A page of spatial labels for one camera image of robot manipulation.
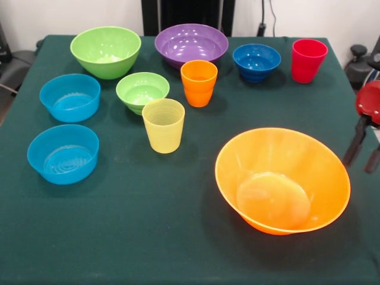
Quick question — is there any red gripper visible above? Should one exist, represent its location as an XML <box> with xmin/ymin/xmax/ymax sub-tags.
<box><xmin>341</xmin><ymin>80</ymin><xmax>380</xmax><ymax>174</ymax></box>

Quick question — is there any large orange bowl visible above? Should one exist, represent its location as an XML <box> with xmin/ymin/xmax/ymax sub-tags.
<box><xmin>214</xmin><ymin>127</ymin><xmax>352</xmax><ymax>236</ymax></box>

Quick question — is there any red cup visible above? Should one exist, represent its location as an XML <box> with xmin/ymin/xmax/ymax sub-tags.
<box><xmin>291</xmin><ymin>39</ymin><xmax>329</xmax><ymax>84</ymax></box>

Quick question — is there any dark blue bowl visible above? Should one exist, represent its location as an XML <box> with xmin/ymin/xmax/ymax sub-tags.
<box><xmin>232</xmin><ymin>43</ymin><xmax>282</xmax><ymax>83</ymax></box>

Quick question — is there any orange cup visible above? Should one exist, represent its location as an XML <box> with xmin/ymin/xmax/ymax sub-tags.
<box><xmin>180</xmin><ymin>60</ymin><xmax>219</xmax><ymax>108</ymax></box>

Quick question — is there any yellow cup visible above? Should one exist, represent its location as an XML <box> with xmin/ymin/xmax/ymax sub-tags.
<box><xmin>141</xmin><ymin>98</ymin><xmax>186</xmax><ymax>154</ymax></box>

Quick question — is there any purple bowl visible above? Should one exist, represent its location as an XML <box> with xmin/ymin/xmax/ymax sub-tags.
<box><xmin>154</xmin><ymin>23</ymin><xmax>229</xmax><ymax>71</ymax></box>

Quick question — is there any small green bowl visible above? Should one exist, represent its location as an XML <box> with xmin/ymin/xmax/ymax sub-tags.
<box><xmin>115</xmin><ymin>71</ymin><xmax>170</xmax><ymax>116</ymax></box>

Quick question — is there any dark green tablecloth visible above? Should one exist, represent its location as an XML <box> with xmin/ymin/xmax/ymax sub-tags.
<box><xmin>0</xmin><ymin>34</ymin><xmax>380</xmax><ymax>285</ymax></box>

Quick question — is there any large green bowl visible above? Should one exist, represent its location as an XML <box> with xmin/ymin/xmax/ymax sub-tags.
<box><xmin>69</xmin><ymin>26</ymin><xmax>142</xmax><ymax>80</ymax></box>

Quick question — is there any light blue bowl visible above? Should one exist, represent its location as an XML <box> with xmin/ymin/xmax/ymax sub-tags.
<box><xmin>39</xmin><ymin>73</ymin><xmax>102</xmax><ymax>124</ymax></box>
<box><xmin>27</xmin><ymin>124</ymin><xmax>100</xmax><ymax>185</ymax></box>

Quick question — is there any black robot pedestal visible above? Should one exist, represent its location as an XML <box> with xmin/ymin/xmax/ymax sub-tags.
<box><xmin>141</xmin><ymin>0</ymin><xmax>235</xmax><ymax>37</ymax></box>

